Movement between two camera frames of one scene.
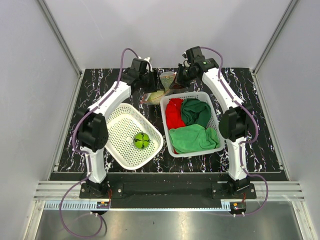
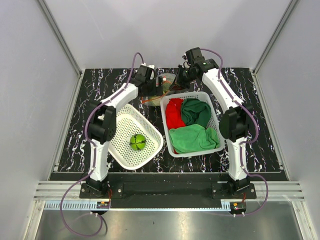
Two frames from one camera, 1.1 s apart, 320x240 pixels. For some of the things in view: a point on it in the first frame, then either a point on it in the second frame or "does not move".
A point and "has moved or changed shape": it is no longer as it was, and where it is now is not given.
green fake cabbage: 155,97 does not move
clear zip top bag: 154,97 does not move
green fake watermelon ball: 141,140 has moved or changed shape
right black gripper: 178,82 does not move
